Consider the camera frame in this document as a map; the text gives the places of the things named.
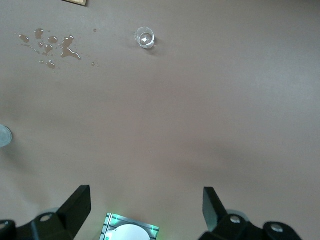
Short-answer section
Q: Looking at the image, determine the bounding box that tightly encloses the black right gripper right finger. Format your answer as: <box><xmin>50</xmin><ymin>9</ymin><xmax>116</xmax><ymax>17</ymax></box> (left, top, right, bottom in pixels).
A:
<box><xmin>198</xmin><ymin>186</ymin><xmax>303</xmax><ymax>240</ymax></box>

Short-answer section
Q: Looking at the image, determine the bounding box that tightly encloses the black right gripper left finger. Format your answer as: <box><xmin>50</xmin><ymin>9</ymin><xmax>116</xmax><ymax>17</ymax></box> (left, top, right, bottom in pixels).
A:
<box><xmin>0</xmin><ymin>185</ymin><xmax>92</xmax><ymax>240</ymax></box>

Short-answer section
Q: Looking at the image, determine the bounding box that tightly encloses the small clear measuring cup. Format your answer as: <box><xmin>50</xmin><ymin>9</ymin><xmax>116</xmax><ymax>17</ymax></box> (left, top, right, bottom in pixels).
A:
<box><xmin>133</xmin><ymin>25</ymin><xmax>157</xmax><ymax>50</ymax></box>

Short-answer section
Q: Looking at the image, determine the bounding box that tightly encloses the green sleeved glass bottle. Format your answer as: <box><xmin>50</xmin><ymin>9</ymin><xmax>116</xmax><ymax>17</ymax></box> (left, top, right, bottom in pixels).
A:
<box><xmin>0</xmin><ymin>124</ymin><xmax>13</xmax><ymax>149</ymax></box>

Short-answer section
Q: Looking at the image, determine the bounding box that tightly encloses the brown table cover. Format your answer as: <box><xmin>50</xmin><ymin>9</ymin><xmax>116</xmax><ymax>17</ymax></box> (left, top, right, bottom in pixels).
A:
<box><xmin>0</xmin><ymin>0</ymin><xmax>320</xmax><ymax>240</ymax></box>

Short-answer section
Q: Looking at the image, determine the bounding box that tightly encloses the spilled liquid puddle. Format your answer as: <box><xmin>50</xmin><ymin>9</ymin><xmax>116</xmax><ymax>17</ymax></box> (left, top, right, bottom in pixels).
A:
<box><xmin>13</xmin><ymin>27</ymin><xmax>100</xmax><ymax>70</ymax></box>

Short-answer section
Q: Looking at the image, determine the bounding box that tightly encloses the wooden cutting board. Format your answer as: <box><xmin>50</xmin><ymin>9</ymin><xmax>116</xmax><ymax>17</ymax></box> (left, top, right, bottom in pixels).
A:
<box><xmin>59</xmin><ymin>0</ymin><xmax>89</xmax><ymax>7</ymax></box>

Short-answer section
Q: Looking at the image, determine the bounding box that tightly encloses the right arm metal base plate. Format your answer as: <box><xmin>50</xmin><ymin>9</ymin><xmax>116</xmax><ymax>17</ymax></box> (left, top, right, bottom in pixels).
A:
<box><xmin>99</xmin><ymin>212</ymin><xmax>161</xmax><ymax>240</ymax></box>

